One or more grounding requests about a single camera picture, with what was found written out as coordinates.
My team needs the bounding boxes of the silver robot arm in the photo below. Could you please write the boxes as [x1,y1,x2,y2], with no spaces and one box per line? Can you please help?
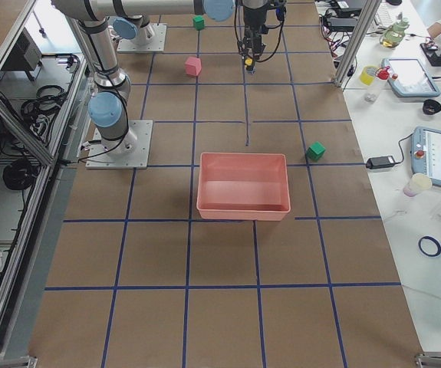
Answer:
[54,1,285,166]
[112,15,156,45]

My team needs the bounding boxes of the green foam cube near tray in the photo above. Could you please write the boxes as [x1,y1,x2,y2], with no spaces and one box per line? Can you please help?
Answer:
[305,141,326,162]

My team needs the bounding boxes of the aluminium frame post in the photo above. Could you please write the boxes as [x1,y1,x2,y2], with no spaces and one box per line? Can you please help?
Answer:
[333,0,381,87]

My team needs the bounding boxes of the yellow tape roll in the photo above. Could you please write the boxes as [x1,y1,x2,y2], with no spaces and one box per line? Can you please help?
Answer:
[359,65,379,86]

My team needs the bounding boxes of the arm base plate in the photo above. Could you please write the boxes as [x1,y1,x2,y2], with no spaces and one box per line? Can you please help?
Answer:
[85,120,153,169]
[117,23,167,54]

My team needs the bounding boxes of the teach pendant near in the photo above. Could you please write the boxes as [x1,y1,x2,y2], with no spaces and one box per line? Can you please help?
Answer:
[410,126,441,187]

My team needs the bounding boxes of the yellow push button switch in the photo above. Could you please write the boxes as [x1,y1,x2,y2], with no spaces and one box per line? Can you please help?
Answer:
[243,57,255,74]

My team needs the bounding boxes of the blue tape ring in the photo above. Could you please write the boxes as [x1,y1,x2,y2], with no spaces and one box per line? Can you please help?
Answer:
[418,235,441,258]

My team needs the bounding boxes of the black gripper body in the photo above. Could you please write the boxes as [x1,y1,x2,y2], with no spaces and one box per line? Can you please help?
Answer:
[242,7,268,50]

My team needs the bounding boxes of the pink foam cube far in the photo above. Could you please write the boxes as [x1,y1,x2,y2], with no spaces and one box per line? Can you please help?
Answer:
[184,57,202,77]

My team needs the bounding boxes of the pink plastic tray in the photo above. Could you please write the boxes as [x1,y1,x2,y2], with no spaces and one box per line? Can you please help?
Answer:
[196,153,291,221]

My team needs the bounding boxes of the clear squeeze bottle red cap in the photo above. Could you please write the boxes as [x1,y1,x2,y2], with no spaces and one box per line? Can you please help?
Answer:
[364,65,390,103]

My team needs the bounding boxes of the black small bowl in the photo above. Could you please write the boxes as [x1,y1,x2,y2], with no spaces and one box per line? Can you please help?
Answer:
[422,99,441,116]

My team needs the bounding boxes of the green foam cube near base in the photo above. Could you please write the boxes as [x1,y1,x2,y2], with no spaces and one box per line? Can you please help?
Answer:
[193,15,206,31]

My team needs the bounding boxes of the teach pendant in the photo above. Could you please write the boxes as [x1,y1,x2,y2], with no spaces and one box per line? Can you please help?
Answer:
[381,57,441,98]
[410,126,441,187]

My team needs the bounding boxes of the green glass jar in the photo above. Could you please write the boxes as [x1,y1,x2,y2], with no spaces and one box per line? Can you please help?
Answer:
[380,17,410,48]

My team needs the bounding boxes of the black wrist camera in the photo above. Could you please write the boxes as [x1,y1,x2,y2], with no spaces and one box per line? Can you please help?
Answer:
[272,0,287,23]

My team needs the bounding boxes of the black power adapter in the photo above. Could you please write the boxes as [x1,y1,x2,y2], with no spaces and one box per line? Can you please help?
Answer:
[365,156,397,169]

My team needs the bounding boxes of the white paper cup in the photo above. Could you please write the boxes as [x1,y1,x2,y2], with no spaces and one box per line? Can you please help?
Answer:
[403,173,433,197]

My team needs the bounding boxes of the teach pendant far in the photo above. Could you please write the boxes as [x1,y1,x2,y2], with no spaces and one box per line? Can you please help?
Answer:
[381,57,441,98]

